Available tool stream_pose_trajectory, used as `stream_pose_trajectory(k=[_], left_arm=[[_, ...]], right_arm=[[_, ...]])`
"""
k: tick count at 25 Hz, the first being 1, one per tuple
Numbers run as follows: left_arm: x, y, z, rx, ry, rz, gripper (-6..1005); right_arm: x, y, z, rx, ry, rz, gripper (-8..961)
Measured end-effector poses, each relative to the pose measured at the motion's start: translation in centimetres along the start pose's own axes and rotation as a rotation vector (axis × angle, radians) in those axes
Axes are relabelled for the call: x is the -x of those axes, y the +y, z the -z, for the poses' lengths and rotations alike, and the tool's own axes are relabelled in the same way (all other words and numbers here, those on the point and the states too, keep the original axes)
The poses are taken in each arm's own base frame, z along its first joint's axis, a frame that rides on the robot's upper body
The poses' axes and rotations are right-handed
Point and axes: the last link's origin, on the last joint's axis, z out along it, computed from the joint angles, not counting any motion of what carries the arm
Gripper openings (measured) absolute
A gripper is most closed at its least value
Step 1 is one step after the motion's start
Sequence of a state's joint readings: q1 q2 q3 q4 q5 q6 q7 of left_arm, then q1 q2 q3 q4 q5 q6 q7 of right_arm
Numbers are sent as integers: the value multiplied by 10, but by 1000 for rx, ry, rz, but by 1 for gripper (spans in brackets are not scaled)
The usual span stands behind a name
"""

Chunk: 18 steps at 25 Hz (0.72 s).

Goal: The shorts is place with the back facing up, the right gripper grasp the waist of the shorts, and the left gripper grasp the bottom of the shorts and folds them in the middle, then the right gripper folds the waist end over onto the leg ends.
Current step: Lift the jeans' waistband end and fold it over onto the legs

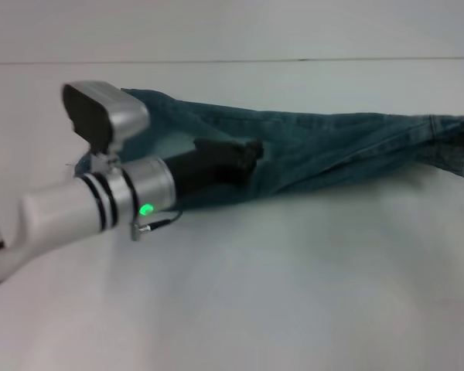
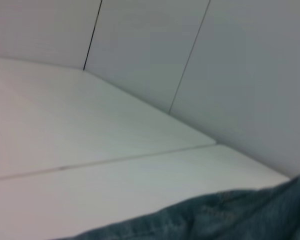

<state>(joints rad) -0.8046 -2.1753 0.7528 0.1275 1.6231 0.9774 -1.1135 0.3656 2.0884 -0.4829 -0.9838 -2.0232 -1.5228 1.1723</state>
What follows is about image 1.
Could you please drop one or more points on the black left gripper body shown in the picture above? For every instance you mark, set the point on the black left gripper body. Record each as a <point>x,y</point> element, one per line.
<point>205,170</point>

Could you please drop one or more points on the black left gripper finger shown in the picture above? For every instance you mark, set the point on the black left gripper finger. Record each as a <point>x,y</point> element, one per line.
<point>253,150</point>
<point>244,170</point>

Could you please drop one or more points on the blue denim shorts with embroidery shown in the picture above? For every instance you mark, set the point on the blue denim shorts with embroidery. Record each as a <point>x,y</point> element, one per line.
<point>332,147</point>

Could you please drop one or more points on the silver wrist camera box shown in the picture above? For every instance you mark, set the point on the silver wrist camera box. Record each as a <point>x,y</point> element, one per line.
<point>108,116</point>

